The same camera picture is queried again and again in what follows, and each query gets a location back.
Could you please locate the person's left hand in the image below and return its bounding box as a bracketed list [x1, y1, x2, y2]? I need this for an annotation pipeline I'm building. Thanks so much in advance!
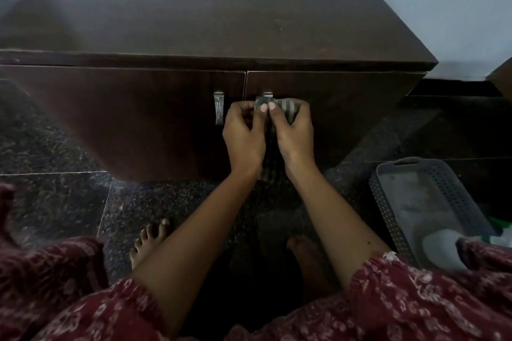
[222, 100, 269, 176]

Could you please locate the person's right hand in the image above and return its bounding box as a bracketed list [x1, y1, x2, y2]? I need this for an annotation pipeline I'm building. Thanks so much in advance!
[268, 99, 317, 172]

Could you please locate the checked green cloth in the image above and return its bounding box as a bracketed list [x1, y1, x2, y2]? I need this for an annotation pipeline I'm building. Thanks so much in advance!
[255, 98, 301, 184]

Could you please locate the dark brown wooden cabinet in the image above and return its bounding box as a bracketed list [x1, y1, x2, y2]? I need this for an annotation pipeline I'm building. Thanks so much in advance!
[0, 0, 439, 184]

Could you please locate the white spray bottle green nozzle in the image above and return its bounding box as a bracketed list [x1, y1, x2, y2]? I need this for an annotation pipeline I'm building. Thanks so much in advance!
[422, 216, 512, 272]

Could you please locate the person's right forearm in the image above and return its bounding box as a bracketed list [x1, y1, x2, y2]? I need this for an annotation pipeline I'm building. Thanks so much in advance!
[286, 160, 394, 290]

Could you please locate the person's left forearm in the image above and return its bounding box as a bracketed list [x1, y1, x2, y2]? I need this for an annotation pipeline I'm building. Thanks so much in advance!
[132, 165, 265, 337]

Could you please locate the person's right foot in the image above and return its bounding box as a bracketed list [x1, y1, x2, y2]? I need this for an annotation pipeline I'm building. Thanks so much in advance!
[286, 234, 338, 298]

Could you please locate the person's foot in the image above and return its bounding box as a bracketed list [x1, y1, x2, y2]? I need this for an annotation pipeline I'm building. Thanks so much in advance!
[286, 234, 338, 298]
[129, 218, 171, 270]

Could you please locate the person's left foot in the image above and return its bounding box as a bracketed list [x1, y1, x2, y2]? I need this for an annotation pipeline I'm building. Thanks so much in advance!
[129, 218, 171, 270]

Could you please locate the grey perforated plastic basket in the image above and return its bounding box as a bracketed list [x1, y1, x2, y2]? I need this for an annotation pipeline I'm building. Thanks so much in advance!
[369, 157, 499, 270]

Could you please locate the red floral garment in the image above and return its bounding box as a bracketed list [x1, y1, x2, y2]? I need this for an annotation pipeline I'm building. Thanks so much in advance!
[0, 183, 512, 341]

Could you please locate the brown wooden furniture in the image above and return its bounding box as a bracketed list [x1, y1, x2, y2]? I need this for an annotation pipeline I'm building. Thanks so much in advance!
[486, 56, 512, 102]

